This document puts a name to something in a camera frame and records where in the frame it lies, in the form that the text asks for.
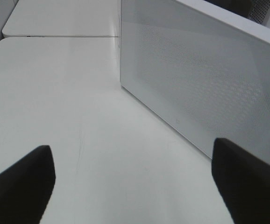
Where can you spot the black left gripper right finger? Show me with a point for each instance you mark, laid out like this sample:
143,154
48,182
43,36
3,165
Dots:
243,181

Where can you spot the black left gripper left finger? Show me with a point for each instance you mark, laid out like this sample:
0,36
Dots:
26,187

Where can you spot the white microwave door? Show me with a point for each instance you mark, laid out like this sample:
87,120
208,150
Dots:
202,69

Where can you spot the white microwave oven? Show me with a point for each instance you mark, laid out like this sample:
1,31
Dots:
254,10

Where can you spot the white back table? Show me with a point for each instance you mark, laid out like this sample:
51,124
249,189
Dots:
64,18

